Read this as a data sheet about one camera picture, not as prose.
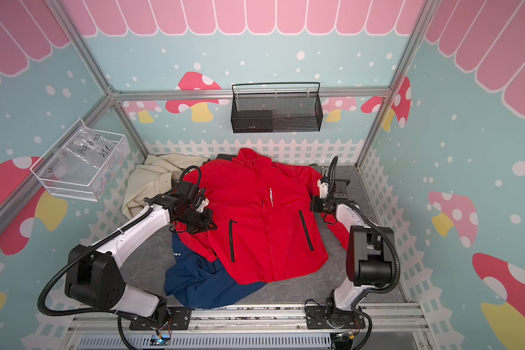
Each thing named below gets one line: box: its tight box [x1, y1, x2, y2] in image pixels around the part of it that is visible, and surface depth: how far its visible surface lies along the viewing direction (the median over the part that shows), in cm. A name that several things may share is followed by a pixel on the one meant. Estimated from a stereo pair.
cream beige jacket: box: [121, 153, 210, 219], surface depth 101 cm
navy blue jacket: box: [164, 231, 268, 310], surface depth 79 cm
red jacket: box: [173, 147, 350, 286], surface depth 91 cm
